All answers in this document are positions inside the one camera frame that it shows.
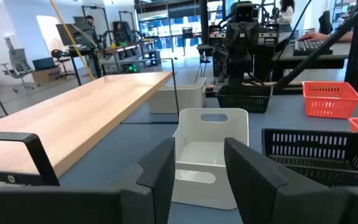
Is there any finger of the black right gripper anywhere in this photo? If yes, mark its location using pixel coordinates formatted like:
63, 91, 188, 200
249, 24, 260, 44
227, 24, 239, 44

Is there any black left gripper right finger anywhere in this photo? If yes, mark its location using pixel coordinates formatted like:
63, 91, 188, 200
224, 138, 351, 224

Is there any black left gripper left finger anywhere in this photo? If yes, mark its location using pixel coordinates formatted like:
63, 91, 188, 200
119, 136, 176, 224

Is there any white plastic bin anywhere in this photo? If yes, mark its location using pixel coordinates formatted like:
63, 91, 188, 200
149, 77, 207, 114
172, 108, 250, 210

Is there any black slotted plastic basket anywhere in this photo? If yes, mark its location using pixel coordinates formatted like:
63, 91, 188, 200
215, 84, 273, 114
261, 128, 358, 188

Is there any person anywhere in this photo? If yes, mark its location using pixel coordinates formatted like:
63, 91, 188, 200
277, 0, 295, 26
85, 15, 101, 44

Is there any black keyboard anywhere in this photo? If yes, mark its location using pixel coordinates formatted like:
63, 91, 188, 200
293, 39, 334, 57

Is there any person's hand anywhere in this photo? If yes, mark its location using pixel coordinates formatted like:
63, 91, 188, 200
298, 30, 354, 43

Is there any black office chair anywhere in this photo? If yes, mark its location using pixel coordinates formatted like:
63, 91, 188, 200
318, 11, 334, 35

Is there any grey desk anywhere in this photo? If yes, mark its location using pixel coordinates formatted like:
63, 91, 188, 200
273, 42, 352, 70

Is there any black robot rig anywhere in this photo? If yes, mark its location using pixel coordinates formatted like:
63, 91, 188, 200
81, 4, 112, 44
112, 11, 138, 43

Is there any dark monitor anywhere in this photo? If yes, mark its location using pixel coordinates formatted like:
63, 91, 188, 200
55, 17, 96, 47

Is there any low wooden cabinet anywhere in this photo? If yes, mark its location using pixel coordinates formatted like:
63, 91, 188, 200
31, 66, 62, 84

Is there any black stool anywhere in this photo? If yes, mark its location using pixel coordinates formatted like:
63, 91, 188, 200
50, 49, 75, 78

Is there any blue laptop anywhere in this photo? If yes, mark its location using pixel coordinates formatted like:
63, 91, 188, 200
32, 57, 56, 71

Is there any white office chair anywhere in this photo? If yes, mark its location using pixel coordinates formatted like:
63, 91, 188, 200
0, 48, 34, 91

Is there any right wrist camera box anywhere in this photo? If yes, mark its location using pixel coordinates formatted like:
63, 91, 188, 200
234, 1, 255, 24

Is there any wooden shelf with black frame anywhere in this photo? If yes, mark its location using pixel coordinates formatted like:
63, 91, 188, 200
0, 57, 180, 187

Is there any yellow hanging cable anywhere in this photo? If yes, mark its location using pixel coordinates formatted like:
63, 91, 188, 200
48, 0, 96, 82

